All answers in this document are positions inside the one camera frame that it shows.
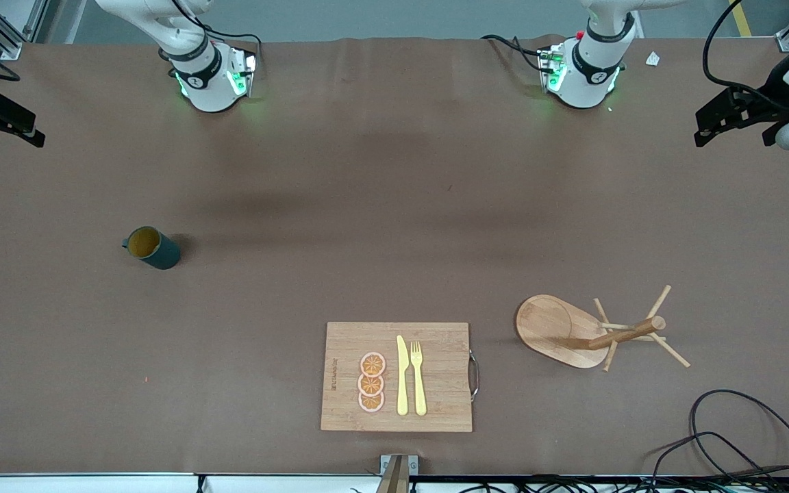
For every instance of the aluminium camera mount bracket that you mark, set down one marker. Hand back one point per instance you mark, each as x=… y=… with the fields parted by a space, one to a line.
x=396 y=476

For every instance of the yellow plastic fork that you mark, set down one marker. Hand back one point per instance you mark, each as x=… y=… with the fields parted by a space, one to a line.
x=420 y=392

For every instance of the wooden mug tree rack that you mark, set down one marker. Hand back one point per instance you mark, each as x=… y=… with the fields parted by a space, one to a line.
x=552 y=329

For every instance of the dark teal cup yellow inside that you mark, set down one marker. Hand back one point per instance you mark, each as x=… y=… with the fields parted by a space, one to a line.
x=161 y=257

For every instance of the yellow plastic knife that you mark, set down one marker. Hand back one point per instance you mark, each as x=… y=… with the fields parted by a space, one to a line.
x=402 y=383

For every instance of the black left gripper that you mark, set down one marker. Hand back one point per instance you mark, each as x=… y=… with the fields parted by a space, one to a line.
x=766 y=96

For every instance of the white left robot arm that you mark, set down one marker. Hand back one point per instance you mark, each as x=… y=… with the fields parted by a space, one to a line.
x=586 y=75

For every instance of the toy orange slice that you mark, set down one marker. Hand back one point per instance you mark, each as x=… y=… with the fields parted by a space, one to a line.
x=371 y=402
x=370 y=385
x=372 y=363

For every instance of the small white paper scrap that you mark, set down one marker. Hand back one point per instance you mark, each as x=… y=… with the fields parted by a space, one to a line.
x=653 y=59

